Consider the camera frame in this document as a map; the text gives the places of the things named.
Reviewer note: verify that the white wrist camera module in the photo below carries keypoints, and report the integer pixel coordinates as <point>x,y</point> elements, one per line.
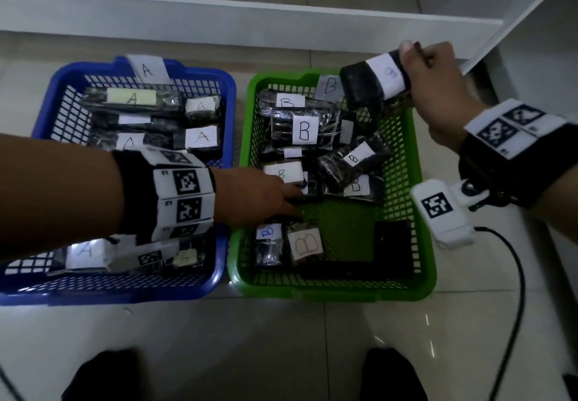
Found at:
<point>442,211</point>
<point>149,258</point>

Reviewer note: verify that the white shelf unit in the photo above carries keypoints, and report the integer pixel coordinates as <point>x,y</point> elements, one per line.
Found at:
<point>226,21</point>

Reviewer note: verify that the person's dark trouser leg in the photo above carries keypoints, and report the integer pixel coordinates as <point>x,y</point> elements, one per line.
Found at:
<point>393,378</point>
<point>104,378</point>

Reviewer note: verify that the green plastic mesh basket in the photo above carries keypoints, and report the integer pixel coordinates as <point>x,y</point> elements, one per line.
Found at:
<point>338,290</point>

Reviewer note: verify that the blue plastic mesh basket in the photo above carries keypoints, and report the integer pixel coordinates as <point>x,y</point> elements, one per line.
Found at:
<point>135,290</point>

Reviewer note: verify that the person's left forearm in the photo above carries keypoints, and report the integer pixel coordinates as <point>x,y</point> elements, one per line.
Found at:
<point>54,193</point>

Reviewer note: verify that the black item packet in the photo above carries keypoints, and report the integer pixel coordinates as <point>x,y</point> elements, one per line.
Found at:
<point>361,82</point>

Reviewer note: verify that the person's right hand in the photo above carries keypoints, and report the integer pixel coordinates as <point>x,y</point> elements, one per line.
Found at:
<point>438,94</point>

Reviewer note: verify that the person's left hand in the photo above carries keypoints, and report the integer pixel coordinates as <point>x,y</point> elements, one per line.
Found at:
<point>253,197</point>

